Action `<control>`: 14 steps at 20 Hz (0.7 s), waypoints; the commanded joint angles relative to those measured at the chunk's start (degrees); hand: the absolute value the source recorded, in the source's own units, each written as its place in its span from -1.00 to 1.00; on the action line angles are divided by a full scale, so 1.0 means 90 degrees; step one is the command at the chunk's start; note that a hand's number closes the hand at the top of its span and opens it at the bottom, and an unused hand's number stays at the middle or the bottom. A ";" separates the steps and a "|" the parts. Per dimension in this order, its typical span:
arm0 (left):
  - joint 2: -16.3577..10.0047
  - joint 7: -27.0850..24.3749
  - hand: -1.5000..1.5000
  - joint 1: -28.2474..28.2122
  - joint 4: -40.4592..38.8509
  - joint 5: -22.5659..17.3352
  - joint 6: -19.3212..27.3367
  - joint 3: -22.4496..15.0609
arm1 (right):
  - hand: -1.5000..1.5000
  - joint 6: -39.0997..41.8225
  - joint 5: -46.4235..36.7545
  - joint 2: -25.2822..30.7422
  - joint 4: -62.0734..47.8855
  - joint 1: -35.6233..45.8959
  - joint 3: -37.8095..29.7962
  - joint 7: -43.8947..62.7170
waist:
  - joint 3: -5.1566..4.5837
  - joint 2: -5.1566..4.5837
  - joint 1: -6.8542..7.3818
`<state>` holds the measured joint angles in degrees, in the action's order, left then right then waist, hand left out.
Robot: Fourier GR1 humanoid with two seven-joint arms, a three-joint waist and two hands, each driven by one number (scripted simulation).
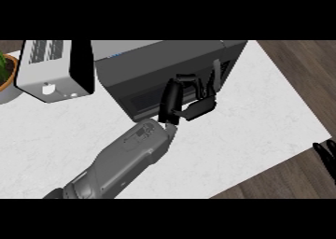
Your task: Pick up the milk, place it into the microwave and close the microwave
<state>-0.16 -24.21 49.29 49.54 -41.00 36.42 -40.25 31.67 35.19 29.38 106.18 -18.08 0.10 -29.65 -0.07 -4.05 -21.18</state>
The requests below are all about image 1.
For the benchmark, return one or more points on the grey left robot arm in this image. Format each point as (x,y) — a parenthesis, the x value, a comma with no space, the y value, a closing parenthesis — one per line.
(124,155)

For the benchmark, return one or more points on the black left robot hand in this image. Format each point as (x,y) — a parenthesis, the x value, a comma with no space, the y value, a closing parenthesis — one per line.
(172,96)

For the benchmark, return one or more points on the grey microwave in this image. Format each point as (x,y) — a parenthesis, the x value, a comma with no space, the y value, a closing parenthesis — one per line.
(156,74)

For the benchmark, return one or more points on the silver toaster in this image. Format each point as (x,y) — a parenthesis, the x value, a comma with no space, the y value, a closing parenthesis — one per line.
(53,70)

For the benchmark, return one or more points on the potted green plant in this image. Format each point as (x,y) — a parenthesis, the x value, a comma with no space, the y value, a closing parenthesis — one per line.
(0,76)

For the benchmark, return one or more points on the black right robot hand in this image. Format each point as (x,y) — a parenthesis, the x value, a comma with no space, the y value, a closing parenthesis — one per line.
(332,161)

